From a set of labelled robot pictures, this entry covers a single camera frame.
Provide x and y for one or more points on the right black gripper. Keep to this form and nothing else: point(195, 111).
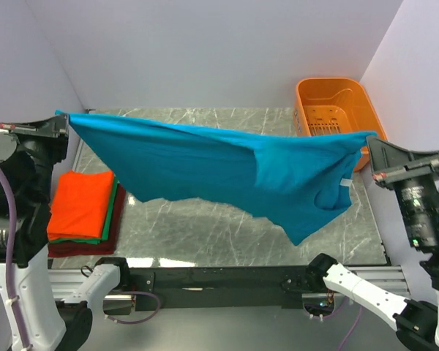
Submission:
point(388, 160)

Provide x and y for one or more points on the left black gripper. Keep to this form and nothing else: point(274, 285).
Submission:
point(57, 127)

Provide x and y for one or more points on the teal blue t shirt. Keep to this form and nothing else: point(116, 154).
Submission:
point(297, 183)

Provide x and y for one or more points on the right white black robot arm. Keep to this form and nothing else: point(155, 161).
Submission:
point(416, 323)

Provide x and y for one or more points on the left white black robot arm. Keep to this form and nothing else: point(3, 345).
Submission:
point(37, 320)

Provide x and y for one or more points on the orange plastic basket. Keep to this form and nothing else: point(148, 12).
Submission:
point(329, 106)

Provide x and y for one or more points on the folded dark red t shirt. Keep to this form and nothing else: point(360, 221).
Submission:
point(69, 248)

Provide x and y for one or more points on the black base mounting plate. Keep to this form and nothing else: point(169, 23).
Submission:
point(220, 287)

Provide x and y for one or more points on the aluminium rail frame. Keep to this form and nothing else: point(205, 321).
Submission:
point(65, 281)

